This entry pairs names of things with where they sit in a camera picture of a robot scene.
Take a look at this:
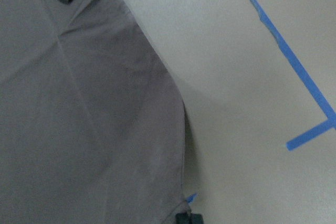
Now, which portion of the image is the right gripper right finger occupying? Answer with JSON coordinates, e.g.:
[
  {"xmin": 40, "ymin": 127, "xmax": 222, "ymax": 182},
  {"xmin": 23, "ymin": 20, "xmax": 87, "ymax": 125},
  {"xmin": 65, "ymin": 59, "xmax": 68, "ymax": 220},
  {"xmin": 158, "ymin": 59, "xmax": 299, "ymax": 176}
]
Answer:
[{"xmin": 190, "ymin": 214, "xmax": 203, "ymax": 224}]

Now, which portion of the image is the dark brown t-shirt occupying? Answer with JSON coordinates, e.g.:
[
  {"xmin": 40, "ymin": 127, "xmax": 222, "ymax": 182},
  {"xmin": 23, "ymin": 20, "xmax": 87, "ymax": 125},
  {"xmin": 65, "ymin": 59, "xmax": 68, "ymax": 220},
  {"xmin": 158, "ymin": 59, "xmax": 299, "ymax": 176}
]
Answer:
[{"xmin": 1, "ymin": 0, "xmax": 190, "ymax": 223}]

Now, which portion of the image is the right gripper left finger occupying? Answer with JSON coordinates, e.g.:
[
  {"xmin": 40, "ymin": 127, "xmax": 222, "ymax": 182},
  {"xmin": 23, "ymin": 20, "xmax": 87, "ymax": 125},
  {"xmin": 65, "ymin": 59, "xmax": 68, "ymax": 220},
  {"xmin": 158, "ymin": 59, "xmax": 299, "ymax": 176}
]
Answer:
[{"xmin": 175, "ymin": 212, "xmax": 190, "ymax": 224}]

